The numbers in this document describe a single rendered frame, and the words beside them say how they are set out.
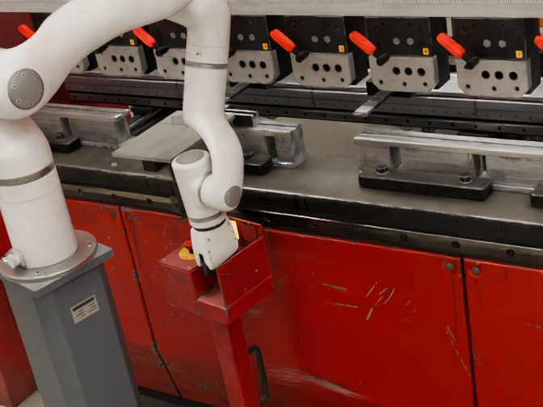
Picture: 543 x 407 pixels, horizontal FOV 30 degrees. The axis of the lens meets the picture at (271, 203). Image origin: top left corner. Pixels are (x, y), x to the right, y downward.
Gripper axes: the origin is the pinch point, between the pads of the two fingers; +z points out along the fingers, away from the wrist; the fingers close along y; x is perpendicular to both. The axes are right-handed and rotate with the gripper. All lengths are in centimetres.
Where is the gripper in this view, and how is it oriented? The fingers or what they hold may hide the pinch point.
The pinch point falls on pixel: (225, 277)
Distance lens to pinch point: 231.5
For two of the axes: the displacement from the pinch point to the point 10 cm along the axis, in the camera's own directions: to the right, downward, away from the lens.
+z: 2.2, 8.4, 4.9
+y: -6.2, 5.1, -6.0
